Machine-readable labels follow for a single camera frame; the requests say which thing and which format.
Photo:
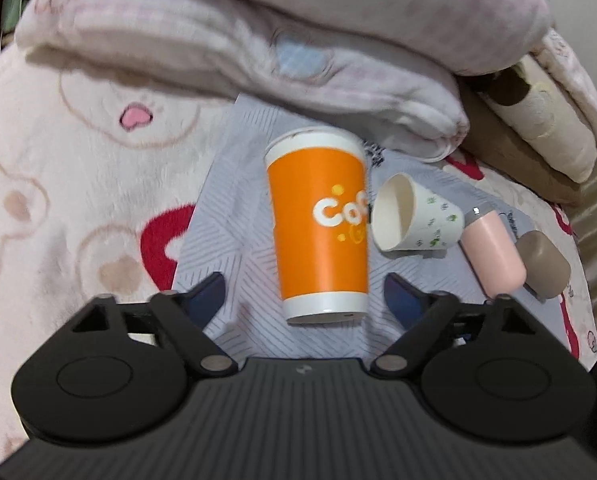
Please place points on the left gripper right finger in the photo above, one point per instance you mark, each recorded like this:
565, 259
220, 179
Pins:
409, 305

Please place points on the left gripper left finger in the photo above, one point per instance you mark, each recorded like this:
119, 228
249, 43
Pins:
182, 317

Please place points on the orange white paper cup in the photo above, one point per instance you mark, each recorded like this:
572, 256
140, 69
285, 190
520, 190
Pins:
320, 210

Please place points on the pink cylindrical cup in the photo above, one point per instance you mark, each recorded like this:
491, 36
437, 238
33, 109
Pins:
491, 252

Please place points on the white leaf-print paper cup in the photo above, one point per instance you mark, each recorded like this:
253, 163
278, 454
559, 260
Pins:
408, 216

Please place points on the beige cup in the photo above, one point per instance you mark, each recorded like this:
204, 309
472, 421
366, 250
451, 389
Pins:
547, 271

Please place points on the grey patterned mat cloth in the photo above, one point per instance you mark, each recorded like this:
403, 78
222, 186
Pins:
231, 232

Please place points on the white bear-print fleece blanket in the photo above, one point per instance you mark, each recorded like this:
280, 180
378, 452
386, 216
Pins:
100, 173

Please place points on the brown cream folded blanket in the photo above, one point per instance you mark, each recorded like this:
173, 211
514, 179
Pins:
524, 125

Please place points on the pink checkered folded quilt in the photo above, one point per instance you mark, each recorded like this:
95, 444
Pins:
383, 68

